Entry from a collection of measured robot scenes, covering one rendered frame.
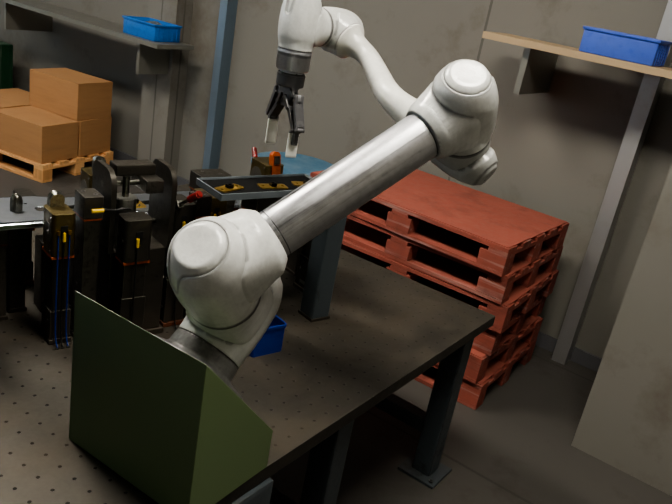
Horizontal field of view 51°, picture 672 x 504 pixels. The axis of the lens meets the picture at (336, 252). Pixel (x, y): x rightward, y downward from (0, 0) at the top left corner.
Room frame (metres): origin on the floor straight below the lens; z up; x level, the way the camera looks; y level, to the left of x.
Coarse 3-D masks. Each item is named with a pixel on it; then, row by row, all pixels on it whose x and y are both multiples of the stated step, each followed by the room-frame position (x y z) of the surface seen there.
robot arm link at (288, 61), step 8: (280, 48) 1.89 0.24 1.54; (280, 56) 1.88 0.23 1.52; (288, 56) 1.87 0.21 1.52; (296, 56) 1.87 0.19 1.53; (304, 56) 1.88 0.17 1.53; (280, 64) 1.88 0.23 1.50; (288, 64) 1.87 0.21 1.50; (296, 64) 1.87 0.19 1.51; (304, 64) 1.88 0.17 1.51; (288, 72) 1.88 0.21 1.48; (296, 72) 1.88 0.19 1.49; (304, 72) 1.89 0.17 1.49
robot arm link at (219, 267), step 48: (432, 96) 1.44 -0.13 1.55; (480, 96) 1.41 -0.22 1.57; (384, 144) 1.38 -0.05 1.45; (432, 144) 1.41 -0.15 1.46; (480, 144) 1.49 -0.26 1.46; (336, 192) 1.31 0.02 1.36; (192, 240) 1.16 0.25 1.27; (240, 240) 1.18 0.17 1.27; (288, 240) 1.26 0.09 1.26; (192, 288) 1.13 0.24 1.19; (240, 288) 1.17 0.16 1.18
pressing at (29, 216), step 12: (180, 192) 2.19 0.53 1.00; (0, 204) 1.80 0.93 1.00; (24, 204) 1.84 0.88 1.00; (36, 204) 1.85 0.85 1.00; (72, 204) 1.90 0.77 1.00; (0, 216) 1.72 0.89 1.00; (12, 216) 1.74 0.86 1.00; (24, 216) 1.75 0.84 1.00; (36, 216) 1.77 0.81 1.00; (0, 228) 1.66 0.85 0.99; (12, 228) 1.68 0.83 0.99; (24, 228) 1.70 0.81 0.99
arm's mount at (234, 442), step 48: (96, 336) 1.24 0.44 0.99; (144, 336) 1.17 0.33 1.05; (96, 384) 1.23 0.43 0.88; (144, 384) 1.17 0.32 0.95; (192, 384) 1.11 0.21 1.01; (96, 432) 1.23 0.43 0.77; (144, 432) 1.16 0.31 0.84; (192, 432) 1.10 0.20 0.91; (240, 432) 1.20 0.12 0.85; (144, 480) 1.15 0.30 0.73; (192, 480) 1.09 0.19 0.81; (240, 480) 1.23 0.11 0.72
